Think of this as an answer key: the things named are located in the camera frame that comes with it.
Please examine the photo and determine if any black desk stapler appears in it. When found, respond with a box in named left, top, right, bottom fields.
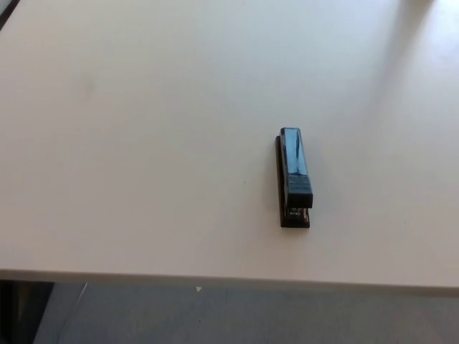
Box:
left=275, top=126, right=316, bottom=229

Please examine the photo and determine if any dark table leg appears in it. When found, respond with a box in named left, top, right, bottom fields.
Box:
left=0, top=279, right=55, bottom=344

